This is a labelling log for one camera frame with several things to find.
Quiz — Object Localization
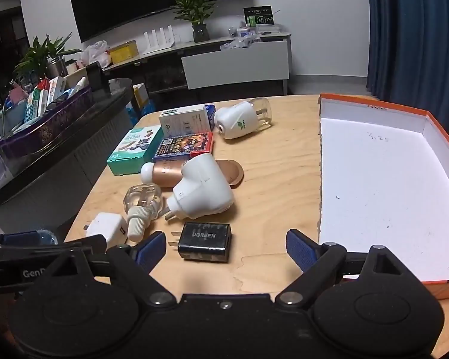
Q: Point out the clear plastic packaging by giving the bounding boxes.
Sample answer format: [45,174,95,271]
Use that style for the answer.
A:
[220,39,252,51]

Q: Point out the red and blue card box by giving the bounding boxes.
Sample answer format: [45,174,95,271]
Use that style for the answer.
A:
[152,131,215,163]

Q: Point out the blue curtain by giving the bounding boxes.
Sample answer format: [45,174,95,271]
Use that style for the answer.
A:
[367,0,449,128]

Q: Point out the large white plug-in device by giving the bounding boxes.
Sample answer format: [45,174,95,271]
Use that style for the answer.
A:
[166,153,235,222]

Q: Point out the brown leather pouch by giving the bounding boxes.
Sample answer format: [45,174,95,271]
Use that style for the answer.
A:
[140,159,245,188]

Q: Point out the purple woven basket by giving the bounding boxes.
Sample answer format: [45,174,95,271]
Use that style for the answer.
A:
[0,84,94,159]

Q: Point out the long television cabinet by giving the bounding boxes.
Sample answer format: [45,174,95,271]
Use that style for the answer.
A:
[101,30,292,96]

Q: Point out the pile of medicine boxes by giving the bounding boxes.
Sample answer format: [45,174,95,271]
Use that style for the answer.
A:
[0,76,88,135]

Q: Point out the white box with green label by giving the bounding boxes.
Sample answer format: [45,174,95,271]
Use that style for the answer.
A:
[159,105,210,138]

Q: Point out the orange and white box lid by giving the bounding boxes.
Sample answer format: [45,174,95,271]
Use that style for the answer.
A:
[317,93,449,300]

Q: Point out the white plastic bag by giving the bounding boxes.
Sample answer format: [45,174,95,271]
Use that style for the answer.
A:
[80,40,111,66]

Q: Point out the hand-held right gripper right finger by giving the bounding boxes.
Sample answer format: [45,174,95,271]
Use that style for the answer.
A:
[275,228,416,305]

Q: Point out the black and green box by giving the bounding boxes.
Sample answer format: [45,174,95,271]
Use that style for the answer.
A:
[243,5,274,27]

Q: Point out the black glass table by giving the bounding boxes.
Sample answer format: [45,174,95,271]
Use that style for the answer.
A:
[0,78,133,214]

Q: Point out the black wall charger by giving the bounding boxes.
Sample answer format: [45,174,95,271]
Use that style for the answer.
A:
[171,221,233,263]

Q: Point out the dark wooden cabinet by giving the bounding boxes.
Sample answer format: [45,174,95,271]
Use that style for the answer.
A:
[0,7,31,94]

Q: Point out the white cardboard box yellow tape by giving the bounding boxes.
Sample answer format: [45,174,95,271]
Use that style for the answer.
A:
[133,83,148,109]

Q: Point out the white cabinet panel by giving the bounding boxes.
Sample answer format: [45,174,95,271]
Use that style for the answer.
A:
[181,39,289,90]

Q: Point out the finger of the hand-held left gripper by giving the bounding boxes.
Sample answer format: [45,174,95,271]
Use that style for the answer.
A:
[0,232,39,246]
[0,235,108,260]

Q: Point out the blue plastic packages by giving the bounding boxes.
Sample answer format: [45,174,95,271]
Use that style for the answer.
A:
[125,99,158,122]

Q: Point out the white router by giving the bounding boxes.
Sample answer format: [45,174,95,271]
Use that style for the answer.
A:
[144,26,176,55]

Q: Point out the leafy plant in metal pot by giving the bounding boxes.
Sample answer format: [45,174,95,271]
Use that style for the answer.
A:
[13,34,83,83]

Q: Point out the clear plastic bag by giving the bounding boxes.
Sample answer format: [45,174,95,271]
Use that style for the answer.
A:
[123,183,162,242]

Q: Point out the white cube wall charger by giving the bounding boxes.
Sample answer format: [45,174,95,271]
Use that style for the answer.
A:
[84,212,128,249]

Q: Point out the teal bandage box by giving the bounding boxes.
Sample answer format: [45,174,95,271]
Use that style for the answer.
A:
[107,126,164,176]

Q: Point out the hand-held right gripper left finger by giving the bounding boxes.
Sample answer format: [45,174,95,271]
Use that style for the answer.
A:
[47,231,176,305]

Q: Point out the bamboo plant in dark pot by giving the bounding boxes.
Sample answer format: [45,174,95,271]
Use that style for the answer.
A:
[171,0,221,43]

